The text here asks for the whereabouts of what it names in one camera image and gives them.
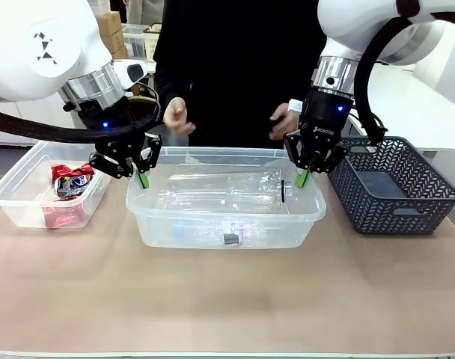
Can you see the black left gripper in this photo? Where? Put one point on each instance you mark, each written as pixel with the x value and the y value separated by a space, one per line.
pixel 111 127

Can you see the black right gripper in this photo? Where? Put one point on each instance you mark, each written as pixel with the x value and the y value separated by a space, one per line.
pixel 325 119

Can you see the red crushed can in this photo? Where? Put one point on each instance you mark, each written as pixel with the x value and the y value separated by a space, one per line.
pixel 63 172
pixel 61 218

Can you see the large clear plastic bottle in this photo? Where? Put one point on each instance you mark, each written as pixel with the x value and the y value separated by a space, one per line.
pixel 220 188

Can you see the large clear plastic bin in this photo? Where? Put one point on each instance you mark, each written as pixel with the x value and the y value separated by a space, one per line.
pixel 212 224

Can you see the clear bottle black cap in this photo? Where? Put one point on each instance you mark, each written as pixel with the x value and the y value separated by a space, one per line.
pixel 231 238

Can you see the small clear plastic bin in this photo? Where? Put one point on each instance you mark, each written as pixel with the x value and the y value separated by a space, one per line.
pixel 18 194

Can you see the person's left forearm black sleeve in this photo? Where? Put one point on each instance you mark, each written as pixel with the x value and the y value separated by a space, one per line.
pixel 306 82

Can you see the person's right forearm black sleeve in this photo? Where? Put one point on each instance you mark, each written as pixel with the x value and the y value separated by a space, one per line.
pixel 164 86

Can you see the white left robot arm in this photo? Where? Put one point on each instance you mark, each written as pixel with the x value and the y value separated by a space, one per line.
pixel 25 56

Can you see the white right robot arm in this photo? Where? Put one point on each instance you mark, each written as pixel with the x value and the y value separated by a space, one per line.
pixel 343 30

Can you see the dark grey lattice basket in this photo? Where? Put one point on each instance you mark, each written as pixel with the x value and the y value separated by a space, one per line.
pixel 384 217

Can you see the white lattice basket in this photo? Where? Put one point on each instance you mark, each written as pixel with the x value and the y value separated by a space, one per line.
pixel 152 43

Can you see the person's left hand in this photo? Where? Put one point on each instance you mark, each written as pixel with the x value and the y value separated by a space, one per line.
pixel 285 123

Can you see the person's right hand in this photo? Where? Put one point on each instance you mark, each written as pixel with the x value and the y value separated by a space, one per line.
pixel 177 116

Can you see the white wristband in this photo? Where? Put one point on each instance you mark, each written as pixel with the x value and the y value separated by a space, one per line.
pixel 296 105

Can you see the brown cardboard box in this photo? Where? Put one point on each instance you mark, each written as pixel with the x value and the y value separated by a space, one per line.
pixel 111 22
pixel 115 41
pixel 119 52

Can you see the person's black sweater torso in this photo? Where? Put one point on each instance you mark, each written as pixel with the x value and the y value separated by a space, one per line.
pixel 231 75

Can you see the clear plastic storage box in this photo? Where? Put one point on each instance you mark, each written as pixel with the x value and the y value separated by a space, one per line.
pixel 135 41

